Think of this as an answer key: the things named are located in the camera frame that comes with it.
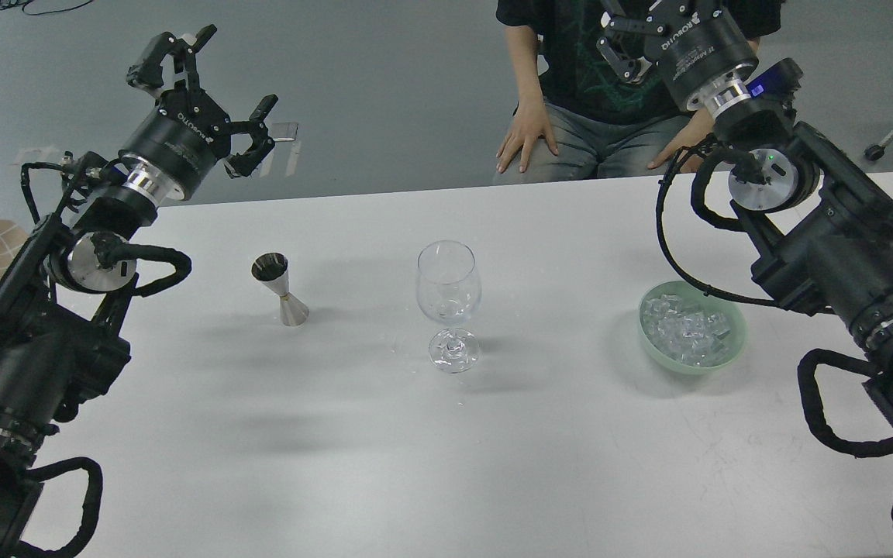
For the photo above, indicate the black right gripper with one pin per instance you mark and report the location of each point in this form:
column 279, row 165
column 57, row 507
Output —
column 695, row 47

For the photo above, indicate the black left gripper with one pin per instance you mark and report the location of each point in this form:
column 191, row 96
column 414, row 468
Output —
column 173, row 150

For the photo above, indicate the steel cocktail jigger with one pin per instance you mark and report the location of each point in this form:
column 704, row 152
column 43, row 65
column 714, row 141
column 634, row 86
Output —
column 271, row 269

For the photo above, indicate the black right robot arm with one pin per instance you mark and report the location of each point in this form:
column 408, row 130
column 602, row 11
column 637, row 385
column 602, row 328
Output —
column 822, row 228

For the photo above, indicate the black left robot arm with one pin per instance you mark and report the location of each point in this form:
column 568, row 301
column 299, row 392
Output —
column 65, row 296

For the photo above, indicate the pile of ice cubes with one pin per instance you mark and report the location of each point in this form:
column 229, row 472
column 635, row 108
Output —
column 687, row 332

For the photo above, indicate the clear wine glass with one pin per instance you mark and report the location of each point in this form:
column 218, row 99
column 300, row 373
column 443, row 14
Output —
column 449, row 291

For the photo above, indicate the person's left hand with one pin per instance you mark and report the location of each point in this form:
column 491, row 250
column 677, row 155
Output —
column 698, row 127

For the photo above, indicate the person's right hand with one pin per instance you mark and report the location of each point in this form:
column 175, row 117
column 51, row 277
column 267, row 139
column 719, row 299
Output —
column 530, row 139

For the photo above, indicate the seated person in black shirt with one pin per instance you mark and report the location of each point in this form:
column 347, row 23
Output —
column 604, row 128

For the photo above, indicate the green bowl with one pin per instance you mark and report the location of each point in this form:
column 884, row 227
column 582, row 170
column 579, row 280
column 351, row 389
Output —
column 690, row 293

